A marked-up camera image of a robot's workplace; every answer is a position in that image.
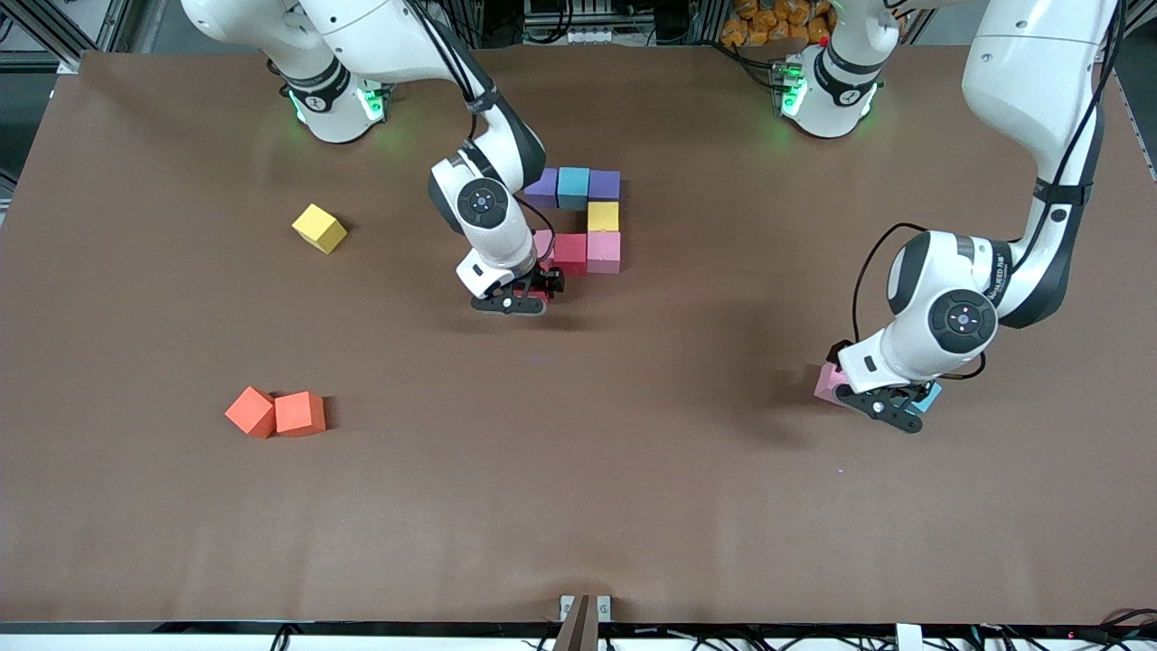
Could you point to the aluminium frame profile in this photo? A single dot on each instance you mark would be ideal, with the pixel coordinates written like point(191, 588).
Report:
point(1134, 23)
point(68, 45)

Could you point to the large paper table cover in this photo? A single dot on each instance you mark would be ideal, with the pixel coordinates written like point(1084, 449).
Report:
point(542, 452)

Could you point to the bag of orange items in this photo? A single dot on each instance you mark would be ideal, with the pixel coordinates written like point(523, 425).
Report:
point(759, 23)

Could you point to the crimson foam cube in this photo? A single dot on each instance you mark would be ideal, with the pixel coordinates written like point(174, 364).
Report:
point(571, 253)
point(537, 295)

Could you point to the purple foam cube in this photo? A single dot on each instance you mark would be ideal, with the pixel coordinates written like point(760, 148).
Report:
point(545, 192)
point(604, 183)

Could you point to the light blue foam cube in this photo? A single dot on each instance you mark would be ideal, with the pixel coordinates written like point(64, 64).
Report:
point(573, 185)
point(929, 398)

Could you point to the yellow foam cube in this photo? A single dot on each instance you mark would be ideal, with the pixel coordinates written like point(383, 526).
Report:
point(603, 217)
point(318, 226)

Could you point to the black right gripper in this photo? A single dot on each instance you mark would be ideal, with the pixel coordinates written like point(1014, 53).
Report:
point(548, 278)

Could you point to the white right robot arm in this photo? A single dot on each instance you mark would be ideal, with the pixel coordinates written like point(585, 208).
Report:
point(493, 240)

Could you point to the small white box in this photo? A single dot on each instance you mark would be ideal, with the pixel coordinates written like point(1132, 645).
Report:
point(908, 637)

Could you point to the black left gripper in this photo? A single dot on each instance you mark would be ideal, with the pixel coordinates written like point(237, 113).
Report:
point(920, 395)

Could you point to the white electronics unit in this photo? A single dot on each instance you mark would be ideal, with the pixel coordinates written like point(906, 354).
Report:
point(569, 36)

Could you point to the pink foam cube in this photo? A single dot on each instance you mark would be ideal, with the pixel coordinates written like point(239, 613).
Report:
point(543, 244)
point(604, 253)
point(827, 384)

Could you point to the orange foam cube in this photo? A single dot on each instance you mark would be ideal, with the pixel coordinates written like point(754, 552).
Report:
point(300, 414)
point(249, 411)

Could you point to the white power strip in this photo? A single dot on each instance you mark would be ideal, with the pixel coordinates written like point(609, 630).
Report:
point(411, 41)

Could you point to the silver metal bracket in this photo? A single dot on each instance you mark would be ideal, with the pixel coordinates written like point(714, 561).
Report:
point(604, 608)

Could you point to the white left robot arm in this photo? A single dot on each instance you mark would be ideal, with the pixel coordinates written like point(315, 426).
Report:
point(913, 348)

